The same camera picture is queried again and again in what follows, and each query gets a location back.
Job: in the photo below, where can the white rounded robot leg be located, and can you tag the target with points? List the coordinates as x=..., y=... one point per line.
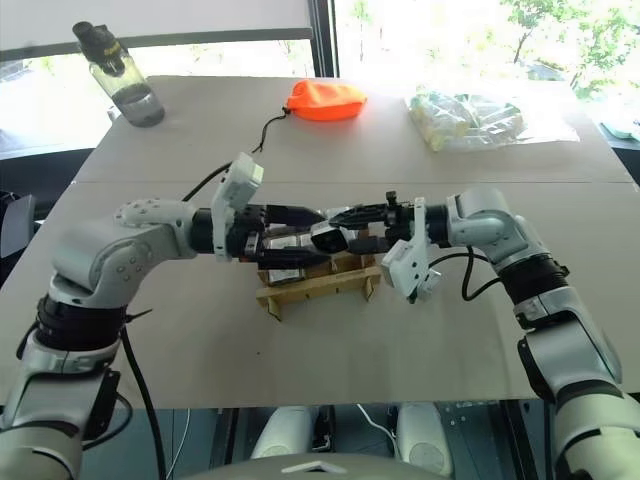
x=282, y=435
x=425, y=435

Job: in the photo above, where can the clear plastic bag with items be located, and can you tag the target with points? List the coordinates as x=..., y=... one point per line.
x=470, y=117

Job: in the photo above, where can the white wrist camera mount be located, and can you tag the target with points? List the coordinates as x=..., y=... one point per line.
x=407, y=262
x=235, y=190

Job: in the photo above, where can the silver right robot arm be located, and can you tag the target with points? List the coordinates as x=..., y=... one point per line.
x=560, y=320

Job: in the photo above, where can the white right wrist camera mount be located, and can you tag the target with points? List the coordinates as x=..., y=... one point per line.
x=407, y=262

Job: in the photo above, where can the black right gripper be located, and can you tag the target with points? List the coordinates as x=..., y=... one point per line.
x=397, y=220

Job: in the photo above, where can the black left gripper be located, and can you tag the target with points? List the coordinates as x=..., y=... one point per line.
x=247, y=220

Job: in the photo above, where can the grey robot torso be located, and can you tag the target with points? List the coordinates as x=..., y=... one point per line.
x=320, y=467

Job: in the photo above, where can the wooden rack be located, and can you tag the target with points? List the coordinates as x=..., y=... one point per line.
x=320, y=286

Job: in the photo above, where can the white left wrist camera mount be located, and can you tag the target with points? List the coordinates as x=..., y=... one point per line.
x=235, y=190

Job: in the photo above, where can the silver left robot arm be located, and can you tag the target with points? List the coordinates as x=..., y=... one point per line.
x=100, y=260

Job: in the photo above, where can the black window frame post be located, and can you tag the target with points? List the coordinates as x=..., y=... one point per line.
x=325, y=37

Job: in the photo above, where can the brown cardboard table sheet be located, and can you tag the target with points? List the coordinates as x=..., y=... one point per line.
x=320, y=360
x=350, y=150

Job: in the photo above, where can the clear water bottle black lid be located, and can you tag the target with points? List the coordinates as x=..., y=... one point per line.
x=127, y=85

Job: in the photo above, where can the black and silver compact camera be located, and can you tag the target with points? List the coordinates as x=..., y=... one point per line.
x=330, y=241

